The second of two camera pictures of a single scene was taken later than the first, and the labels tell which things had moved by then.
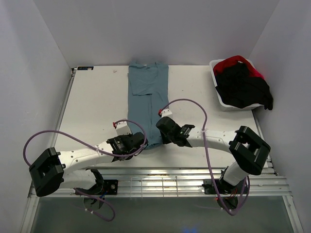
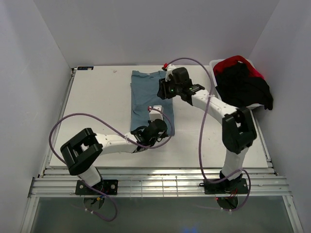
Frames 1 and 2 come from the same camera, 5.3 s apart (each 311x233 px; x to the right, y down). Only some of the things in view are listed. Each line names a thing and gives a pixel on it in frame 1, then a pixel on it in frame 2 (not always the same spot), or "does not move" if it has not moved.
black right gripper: (165, 140) to (163, 93)
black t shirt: (238, 89) does not move
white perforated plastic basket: (225, 107) does not move
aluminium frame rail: (183, 182) does not move
